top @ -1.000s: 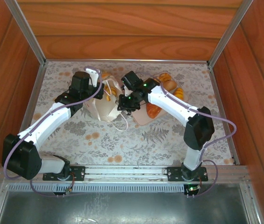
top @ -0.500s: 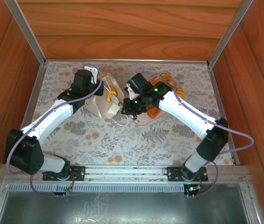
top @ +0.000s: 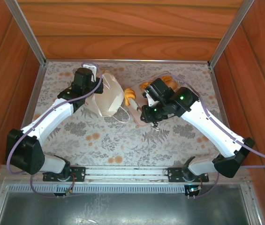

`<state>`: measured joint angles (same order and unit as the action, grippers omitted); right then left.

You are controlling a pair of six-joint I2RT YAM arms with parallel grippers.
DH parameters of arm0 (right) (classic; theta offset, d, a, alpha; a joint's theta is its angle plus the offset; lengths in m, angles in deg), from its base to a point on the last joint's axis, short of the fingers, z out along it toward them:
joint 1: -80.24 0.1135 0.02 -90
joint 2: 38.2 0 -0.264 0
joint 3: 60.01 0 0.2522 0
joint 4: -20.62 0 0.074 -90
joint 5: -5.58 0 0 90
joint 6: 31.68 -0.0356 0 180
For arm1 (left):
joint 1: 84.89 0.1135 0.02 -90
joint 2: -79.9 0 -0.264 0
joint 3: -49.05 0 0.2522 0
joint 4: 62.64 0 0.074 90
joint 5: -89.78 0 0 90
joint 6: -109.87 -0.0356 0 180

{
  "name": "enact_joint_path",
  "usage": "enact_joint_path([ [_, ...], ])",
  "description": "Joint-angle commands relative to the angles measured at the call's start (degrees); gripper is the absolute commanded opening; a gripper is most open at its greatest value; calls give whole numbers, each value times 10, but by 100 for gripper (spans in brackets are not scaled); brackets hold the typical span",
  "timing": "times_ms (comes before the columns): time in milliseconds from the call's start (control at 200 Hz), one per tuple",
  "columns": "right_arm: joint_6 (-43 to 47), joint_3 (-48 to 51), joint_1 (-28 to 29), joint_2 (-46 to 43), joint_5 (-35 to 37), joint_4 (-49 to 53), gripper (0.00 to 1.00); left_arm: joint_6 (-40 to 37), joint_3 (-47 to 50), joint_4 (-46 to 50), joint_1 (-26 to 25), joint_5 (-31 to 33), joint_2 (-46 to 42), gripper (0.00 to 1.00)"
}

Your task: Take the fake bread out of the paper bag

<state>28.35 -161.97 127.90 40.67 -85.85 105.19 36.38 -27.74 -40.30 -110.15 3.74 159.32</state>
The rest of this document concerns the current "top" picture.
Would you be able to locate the floral tablecloth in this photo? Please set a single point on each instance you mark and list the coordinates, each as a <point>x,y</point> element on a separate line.
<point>123,145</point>

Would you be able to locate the aluminium mounting rail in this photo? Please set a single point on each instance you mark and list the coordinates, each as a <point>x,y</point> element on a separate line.
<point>127,173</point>

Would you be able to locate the printed paper bag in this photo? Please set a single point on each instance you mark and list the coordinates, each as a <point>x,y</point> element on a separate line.
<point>110,93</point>

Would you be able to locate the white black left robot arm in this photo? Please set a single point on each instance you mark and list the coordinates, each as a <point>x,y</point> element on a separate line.
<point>52,117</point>

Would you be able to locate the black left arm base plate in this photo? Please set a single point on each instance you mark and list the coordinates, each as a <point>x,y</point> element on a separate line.
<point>78,173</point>

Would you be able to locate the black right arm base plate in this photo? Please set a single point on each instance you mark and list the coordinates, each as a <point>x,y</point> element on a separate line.
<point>174,174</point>

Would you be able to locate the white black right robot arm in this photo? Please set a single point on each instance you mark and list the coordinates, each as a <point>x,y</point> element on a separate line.
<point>212,126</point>

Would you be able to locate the long tan fake bread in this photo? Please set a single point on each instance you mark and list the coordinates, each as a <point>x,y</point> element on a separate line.
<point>174,85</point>

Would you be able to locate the aluminium frame post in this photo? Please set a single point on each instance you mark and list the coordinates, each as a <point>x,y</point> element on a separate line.
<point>232,28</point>
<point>25,28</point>

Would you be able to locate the thin aluminium edge rail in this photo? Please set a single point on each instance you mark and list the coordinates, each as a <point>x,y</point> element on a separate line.
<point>146,61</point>

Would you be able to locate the pink plastic tray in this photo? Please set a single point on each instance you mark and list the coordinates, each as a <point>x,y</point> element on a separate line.
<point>138,118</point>

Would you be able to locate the golden fake croissant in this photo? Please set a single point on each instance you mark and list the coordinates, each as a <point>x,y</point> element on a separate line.
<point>130,93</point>

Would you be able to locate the grey sheet metal panel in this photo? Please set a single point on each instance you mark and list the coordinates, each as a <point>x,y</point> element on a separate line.
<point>123,211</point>

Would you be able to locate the small circuit board connector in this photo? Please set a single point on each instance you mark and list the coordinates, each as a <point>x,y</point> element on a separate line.
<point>193,190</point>
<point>70,191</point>

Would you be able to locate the grey side edge strip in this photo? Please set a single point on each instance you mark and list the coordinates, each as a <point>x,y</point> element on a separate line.
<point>34,93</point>

